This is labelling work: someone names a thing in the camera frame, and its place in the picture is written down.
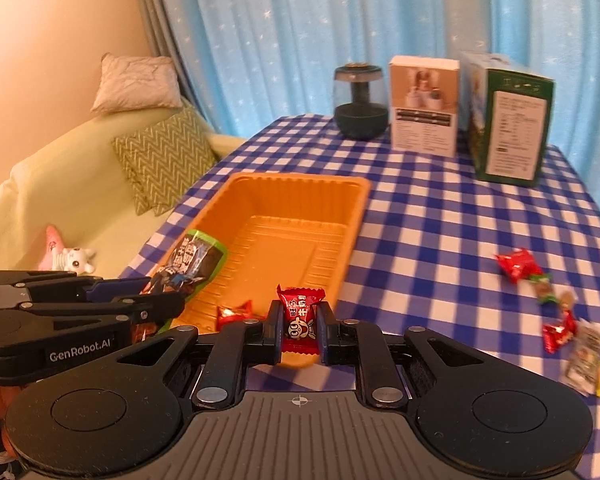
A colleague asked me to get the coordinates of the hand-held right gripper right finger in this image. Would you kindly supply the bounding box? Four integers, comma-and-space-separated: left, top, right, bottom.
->
315, 302, 481, 408

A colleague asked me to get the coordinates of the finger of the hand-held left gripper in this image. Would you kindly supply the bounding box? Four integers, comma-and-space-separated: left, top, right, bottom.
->
0, 270, 152, 309
22, 292, 187, 328

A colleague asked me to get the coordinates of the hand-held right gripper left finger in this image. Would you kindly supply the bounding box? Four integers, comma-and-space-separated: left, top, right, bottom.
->
115, 301, 284, 408

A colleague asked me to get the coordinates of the red candy with cartoon face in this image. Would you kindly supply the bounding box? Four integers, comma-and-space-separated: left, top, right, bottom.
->
276, 284, 329, 356

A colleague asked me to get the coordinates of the small red candy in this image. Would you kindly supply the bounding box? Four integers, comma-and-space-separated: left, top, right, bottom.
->
216, 300, 255, 332

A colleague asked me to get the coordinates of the green dark snack packet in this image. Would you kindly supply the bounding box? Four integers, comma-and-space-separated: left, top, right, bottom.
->
139, 229, 229, 342

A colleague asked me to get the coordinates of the orange plastic tray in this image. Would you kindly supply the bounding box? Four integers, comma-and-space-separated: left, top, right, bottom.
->
150, 172, 372, 368

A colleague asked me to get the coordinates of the red snack packet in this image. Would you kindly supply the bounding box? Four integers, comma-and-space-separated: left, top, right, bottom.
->
495, 248, 544, 284

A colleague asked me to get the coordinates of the green candy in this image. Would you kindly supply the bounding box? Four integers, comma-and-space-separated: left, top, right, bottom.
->
529, 274, 554, 307

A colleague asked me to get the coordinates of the clear white snack packet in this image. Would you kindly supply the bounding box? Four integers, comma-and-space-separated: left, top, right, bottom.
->
561, 319, 600, 397

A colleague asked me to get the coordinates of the white plush toy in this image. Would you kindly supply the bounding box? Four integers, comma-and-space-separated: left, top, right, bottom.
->
54, 247, 97, 276

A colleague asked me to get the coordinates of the pink star plush toy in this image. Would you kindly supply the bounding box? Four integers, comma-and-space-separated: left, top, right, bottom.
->
36, 225, 67, 272

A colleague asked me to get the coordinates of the pale green sofa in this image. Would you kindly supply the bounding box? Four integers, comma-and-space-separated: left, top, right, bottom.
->
0, 99, 251, 281

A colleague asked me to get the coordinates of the green zigzag cushion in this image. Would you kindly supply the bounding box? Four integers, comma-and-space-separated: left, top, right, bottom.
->
111, 107, 219, 216

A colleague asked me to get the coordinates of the blue white checkered tablecloth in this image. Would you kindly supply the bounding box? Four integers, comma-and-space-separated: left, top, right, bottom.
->
115, 112, 600, 413

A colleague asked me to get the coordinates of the white cushion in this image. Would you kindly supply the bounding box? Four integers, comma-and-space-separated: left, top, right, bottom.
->
90, 52, 182, 114

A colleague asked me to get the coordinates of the dark glass jar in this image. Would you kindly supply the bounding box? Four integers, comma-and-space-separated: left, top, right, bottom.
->
333, 62, 389, 140

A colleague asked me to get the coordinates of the white product box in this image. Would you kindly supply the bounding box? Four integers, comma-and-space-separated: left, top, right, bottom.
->
388, 55, 461, 159

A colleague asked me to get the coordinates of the green product box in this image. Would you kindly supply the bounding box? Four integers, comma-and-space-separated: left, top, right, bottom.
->
460, 51, 556, 190

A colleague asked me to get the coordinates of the blue star curtain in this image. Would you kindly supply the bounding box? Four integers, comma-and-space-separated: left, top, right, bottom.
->
150, 0, 600, 161

